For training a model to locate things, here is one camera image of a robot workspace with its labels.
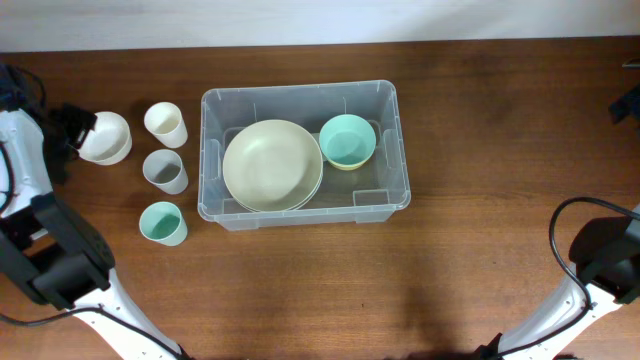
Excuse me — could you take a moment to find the cream white cup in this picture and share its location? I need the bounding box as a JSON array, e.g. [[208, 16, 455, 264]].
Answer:
[[144, 102, 188, 149]]

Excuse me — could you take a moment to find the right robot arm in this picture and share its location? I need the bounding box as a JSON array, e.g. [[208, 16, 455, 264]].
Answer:
[[473, 196, 639, 359]]

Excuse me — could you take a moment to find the right black cable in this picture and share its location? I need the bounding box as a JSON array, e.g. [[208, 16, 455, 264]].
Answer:
[[499, 196, 640, 359]]

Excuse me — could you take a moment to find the black cable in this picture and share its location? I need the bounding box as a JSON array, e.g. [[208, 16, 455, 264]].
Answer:
[[499, 196, 640, 359], [0, 62, 194, 360]]

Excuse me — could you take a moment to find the yellow bowl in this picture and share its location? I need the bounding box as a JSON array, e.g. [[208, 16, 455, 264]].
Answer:
[[327, 153, 372, 171]]

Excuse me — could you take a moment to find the mint green bowl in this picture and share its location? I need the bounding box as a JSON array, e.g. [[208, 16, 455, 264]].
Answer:
[[318, 114, 377, 160]]

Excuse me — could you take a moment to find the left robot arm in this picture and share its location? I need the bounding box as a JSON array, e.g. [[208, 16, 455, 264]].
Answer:
[[1, 109, 188, 359]]

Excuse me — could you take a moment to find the mint green cup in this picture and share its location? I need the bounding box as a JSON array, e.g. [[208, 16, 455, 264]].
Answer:
[[139, 202, 188, 246]]

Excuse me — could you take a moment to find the grey translucent cup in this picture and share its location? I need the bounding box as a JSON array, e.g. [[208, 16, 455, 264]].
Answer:
[[142, 149, 189, 195]]

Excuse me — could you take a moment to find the cream plate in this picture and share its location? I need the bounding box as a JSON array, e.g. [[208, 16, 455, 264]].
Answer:
[[234, 173, 323, 212], [223, 120, 324, 198]]

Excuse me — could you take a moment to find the white small bowl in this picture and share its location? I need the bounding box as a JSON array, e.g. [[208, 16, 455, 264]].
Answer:
[[78, 111, 132, 166]]

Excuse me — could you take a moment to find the left black cable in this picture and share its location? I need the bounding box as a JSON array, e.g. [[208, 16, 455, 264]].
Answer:
[[0, 62, 194, 360]]

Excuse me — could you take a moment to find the clear plastic storage container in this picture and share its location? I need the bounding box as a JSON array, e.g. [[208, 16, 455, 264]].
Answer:
[[197, 80, 411, 231]]

